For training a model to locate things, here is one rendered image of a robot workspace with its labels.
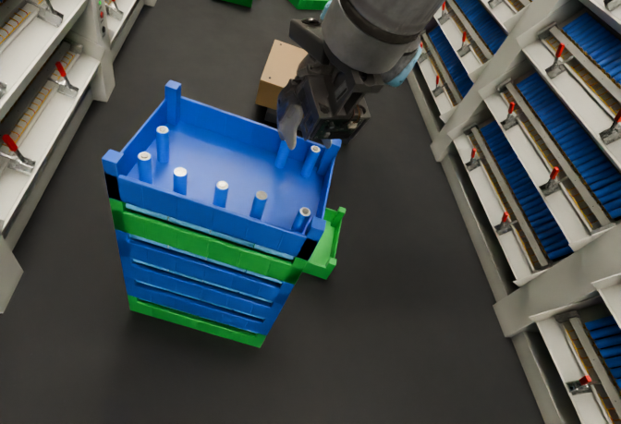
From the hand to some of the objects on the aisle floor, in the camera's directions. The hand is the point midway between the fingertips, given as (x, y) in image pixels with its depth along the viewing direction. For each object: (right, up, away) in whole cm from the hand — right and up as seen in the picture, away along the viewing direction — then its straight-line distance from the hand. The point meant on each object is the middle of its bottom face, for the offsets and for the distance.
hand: (295, 129), depth 57 cm
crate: (-22, -33, +32) cm, 51 cm away
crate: (-6, -22, +48) cm, 53 cm away
